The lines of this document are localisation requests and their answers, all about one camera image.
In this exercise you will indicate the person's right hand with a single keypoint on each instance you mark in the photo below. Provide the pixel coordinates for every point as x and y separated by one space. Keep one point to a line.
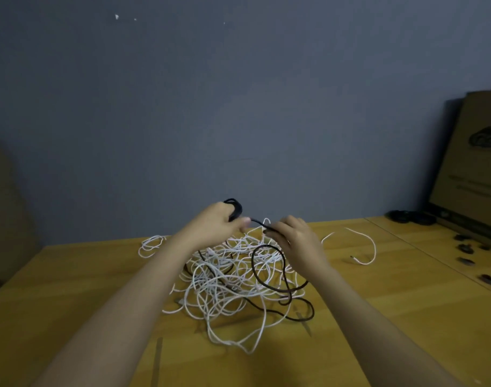
303 246

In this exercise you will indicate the person's left hand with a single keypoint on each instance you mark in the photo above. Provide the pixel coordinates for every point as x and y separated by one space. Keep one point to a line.
212 225

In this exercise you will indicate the group of black cable ties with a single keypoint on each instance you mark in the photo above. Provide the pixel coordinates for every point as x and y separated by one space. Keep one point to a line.
465 248

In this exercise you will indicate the person's left forearm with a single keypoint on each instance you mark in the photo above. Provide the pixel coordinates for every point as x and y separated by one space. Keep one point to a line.
108 326

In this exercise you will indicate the person's right forearm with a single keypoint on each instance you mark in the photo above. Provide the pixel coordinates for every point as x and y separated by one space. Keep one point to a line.
374 334

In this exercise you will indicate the cardboard box with black print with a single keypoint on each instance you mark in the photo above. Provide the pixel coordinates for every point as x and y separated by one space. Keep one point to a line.
475 165

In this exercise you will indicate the plain brown cardboard box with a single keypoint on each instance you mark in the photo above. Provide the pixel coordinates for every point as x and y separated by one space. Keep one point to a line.
8 221

